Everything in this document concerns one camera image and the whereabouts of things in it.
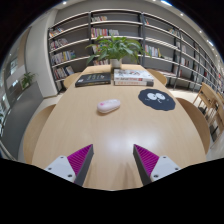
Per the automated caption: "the white illustrated-cover book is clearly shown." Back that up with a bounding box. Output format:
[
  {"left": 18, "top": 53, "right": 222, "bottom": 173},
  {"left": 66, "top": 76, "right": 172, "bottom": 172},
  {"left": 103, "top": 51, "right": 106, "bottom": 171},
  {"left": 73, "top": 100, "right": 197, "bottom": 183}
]
[{"left": 113, "top": 68, "right": 155, "bottom": 83}]

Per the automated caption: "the green potted plant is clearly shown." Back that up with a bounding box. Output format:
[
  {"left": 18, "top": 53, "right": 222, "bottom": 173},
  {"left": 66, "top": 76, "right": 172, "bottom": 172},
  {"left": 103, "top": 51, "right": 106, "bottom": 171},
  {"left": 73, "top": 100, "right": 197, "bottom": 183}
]
[{"left": 85, "top": 34, "right": 145, "bottom": 69}]

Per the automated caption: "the group of slatted wooden chairs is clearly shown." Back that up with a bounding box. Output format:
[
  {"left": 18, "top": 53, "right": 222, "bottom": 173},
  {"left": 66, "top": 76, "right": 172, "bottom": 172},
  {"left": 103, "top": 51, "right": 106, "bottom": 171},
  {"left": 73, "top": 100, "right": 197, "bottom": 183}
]
[{"left": 192, "top": 82, "right": 224, "bottom": 141}]

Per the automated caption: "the thick book with orange lettering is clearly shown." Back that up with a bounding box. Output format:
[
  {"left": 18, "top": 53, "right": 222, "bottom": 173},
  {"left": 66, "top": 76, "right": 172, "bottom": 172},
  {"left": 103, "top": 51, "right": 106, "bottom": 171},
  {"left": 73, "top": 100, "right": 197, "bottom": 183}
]
[{"left": 113, "top": 79, "right": 155, "bottom": 87}]

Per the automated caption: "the dark cartoon-eyed mouse pad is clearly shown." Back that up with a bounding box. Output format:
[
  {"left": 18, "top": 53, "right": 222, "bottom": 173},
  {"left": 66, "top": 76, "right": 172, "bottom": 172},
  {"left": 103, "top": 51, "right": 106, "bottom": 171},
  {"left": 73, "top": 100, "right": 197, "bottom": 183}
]
[{"left": 137, "top": 88, "right": 177, "bottom": 112}]

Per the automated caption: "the round-backed wooden chair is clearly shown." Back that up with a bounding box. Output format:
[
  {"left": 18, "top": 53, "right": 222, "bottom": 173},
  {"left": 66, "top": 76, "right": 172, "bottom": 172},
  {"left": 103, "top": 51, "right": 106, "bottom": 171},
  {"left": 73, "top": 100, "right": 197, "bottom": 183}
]
[
  {"left": 22, "top": 103, "right": 57, "bottom": 165},
  {"left": 175, "top": 97, "right": 212, "bottom": 155},
  {"left": 62, "top": 71, "right": 83, "bottom": 90},
  {"left": 146, "top": 68, "right": 168, "bottom": 87}
]

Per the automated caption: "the small green floor plant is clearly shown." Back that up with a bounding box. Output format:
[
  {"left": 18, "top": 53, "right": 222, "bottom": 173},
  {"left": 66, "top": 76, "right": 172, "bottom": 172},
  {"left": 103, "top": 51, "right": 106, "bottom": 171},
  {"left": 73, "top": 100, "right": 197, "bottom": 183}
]
[{"left": 20, "top": 71, "right": 36, "bottom": 90}]

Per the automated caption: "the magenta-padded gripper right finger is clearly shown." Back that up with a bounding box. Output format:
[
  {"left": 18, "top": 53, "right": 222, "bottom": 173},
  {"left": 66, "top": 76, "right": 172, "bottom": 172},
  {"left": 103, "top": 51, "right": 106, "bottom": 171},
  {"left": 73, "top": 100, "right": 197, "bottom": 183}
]
[{"left": 133, "top": 144, "right": 182, "bottom": 186}]

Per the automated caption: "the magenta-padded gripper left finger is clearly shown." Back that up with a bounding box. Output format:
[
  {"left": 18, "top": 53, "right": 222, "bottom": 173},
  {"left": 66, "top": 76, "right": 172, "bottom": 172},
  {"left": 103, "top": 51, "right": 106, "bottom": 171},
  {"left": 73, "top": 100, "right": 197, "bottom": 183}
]
[{"left": 44, "top": 143, "right": 95, "bottom": 187}]

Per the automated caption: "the pale pink computer mouse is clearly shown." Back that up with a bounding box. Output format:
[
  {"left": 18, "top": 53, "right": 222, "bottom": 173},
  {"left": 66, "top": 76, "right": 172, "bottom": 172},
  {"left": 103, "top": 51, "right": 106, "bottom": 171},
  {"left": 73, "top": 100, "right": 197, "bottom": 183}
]
[{"left": 96, "top": 98, "right": 121, "bottom": 115}]

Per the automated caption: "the grey bookshelf unit with books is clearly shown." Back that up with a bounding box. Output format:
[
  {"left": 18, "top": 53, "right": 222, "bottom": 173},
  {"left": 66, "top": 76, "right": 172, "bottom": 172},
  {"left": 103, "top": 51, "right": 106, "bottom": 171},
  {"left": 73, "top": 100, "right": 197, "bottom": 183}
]
[{"left": 47, "top": 8, "right": 224, "bottom": 96}]

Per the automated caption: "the black hardcover book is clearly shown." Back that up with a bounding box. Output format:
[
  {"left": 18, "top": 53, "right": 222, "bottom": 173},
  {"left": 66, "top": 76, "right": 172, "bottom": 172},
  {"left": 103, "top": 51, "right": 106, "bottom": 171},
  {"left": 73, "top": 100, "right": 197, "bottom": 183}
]
[{"left": 74, "top": 72, "right": 112, "bottom": 88}]

